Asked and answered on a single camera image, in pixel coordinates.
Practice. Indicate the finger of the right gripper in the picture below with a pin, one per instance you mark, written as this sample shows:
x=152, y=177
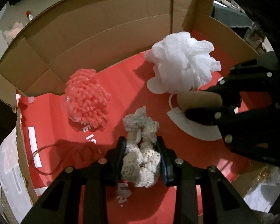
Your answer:
x=216, y=115
x=250, y=76

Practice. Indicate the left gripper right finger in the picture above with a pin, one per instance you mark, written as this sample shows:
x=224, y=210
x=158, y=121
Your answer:
x=221, y=202

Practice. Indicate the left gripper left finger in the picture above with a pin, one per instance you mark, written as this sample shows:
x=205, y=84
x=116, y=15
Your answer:
x=60, y=201

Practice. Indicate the tan round powder puff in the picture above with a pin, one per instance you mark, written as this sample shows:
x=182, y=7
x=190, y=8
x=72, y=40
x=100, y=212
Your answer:
x=198, y=99

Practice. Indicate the white mesh bath pouf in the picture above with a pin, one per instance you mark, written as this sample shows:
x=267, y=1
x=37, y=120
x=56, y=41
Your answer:
x=182, y=63

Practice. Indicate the cream knitted scrunchie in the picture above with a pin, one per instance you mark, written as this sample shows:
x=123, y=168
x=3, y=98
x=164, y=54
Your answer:
x=141, y=162

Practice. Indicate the coral knitted scrunchie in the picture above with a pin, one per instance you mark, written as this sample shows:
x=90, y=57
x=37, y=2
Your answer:
x=85, y=99

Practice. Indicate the red yarn pompom with cord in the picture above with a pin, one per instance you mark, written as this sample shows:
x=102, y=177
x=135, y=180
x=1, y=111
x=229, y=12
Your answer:
x=74, y=154

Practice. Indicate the green cloth side table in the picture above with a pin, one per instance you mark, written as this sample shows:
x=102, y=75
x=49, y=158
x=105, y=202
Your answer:
x=230, y=17

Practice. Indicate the cardboard box red interior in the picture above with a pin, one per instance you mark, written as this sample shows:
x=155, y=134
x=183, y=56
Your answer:
x=111, y=37

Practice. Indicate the white stick red tip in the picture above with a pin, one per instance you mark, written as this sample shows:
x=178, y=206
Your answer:
x=29, y=16

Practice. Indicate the pink bunny plush on wall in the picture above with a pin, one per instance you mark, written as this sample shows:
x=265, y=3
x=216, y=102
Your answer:
x=12, y=33

